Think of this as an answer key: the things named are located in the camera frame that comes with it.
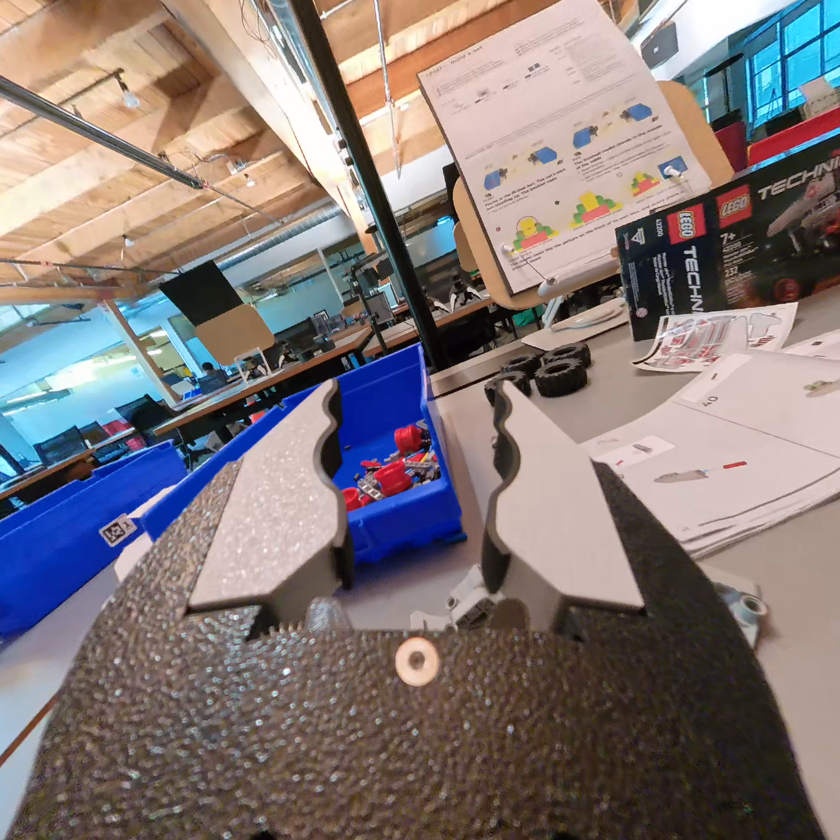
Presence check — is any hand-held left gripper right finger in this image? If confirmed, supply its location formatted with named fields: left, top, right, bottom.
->
left=481, top=379, right=646, bottom=632

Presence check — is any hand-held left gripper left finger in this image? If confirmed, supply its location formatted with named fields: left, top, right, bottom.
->
left=185, top=378, right=357, bottom=631

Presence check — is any wooden background desk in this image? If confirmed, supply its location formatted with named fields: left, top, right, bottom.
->
left=154, top=325, right=375, bottom=447

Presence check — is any grey desk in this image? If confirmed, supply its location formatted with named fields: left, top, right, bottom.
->
left=0, top=282, right=840, bottom=788

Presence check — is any grey toy piece assembly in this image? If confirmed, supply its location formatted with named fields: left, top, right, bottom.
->
left=409, top=566, right=508, bottom=632

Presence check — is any pile of toy pieces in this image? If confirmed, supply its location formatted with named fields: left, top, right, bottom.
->
left=340, top=422, right=446, bottom=514

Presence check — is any blue bin with toy pieces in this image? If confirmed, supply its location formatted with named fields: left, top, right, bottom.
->
left=140, top=343, right=468, bottom=567

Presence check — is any pale blue-grey toy piece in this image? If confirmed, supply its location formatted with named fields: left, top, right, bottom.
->
left=714, top=579, right=770, bottom=648

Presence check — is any white instruction booklet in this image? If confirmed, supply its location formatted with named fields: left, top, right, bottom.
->
left=579, top=328, right=840, bottom=560

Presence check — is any empty blue bin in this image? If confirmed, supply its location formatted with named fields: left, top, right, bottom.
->
left=0, top=438, right=189, bottom=639

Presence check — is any black and wood board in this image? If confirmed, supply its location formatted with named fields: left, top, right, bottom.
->
left=159, top=259, right=277, bottom=366

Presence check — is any toy sticker sheet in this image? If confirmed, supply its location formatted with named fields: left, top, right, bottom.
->
left=631, top=302, right=799, bottom=373

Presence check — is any white document stand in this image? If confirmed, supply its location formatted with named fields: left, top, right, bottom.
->
left=502, top=241, right=630, bottom=334

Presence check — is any black toy set box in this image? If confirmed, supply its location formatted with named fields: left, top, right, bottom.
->
left=616, top=150, right=840, bottom=343

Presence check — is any black metal pole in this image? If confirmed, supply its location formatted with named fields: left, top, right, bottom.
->
left=289, top=0, right=448, bottom=371

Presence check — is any printed instruction sheet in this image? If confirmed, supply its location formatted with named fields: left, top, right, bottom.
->
left=416, top=0, right=714, bottom=296

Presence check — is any wooden backing board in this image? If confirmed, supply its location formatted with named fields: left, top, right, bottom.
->
left=451, top=80, right=735, bottom=311

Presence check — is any red partition panel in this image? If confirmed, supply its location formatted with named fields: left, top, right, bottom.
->
left=714, top=105, right=840, bottom=170

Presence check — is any black monitor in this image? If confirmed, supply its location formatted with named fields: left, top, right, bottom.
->
left=640, top=21, right=681, bottom=70

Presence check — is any metal air duct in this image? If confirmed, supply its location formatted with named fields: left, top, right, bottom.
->
left=217, top=200, right=358, bottom=273

